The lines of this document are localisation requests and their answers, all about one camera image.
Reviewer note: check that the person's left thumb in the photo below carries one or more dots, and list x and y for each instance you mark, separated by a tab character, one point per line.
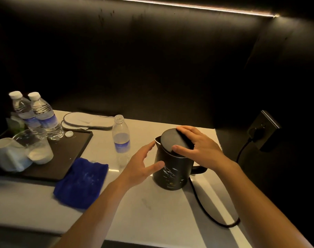
155	167

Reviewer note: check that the white slipper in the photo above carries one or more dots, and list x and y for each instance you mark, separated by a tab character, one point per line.
69	127
92	120

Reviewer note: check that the black serving tray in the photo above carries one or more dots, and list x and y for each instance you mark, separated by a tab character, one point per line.
66	149

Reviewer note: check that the black wall socket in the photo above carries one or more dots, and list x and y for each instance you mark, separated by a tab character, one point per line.
269	126

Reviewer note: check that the person's right forearm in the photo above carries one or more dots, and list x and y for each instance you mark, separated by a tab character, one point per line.
257	211

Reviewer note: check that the white ceramic cup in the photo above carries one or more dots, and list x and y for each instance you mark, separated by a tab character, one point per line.
7	154

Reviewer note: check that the person's left hand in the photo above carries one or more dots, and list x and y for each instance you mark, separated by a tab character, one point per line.
135	167

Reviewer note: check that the light strip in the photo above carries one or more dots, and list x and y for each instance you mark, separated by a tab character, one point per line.
198	7

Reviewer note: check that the white bottle cap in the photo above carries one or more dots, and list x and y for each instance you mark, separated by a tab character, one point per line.
69	134

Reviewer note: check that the person's right thumb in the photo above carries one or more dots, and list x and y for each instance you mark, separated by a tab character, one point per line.
181	149

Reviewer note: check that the green tea packet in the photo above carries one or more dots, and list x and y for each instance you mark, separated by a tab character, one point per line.
15	125

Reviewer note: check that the sealed water bottle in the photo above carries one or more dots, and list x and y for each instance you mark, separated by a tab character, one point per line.
47	118
24	111

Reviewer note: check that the black electric kettle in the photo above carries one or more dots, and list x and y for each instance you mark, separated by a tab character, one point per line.
170	175

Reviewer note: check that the person's left forearm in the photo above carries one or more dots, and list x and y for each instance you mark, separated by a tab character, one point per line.
95	216

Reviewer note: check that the person's right hand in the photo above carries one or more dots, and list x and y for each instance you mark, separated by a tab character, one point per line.
208	152

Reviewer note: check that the blue cloth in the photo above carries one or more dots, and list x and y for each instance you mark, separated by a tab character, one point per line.
81	183

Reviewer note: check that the black power plug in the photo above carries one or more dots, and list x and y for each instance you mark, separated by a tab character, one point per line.
255	133

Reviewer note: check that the clear drinking glass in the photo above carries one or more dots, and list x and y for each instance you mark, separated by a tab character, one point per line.
39	151

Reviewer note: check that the open clear water bottle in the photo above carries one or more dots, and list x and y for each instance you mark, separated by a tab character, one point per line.
121	142

